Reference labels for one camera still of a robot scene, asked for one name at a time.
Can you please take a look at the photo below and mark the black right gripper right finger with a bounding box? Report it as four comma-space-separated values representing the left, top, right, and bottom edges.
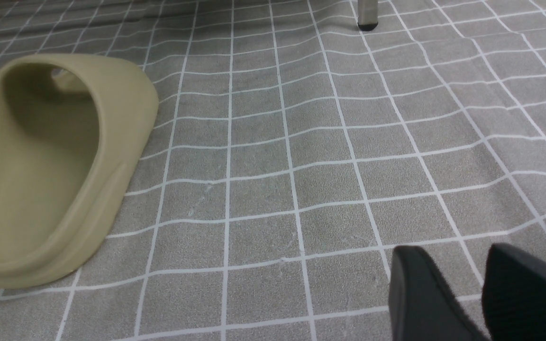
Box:
482, 242, 546, 341

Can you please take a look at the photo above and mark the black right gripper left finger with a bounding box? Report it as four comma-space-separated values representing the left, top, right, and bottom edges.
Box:
389, 245, 488, 341

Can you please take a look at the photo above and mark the silver metal shoe rack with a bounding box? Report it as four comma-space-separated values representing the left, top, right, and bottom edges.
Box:
357, 0, 379, 32

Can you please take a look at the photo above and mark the grey white grid floor cloth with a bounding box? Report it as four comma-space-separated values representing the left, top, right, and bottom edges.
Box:
0, 0, 546, 341

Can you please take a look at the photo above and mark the olive green right slipper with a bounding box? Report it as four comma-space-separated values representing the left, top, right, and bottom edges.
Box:
0, 54, 160, 289

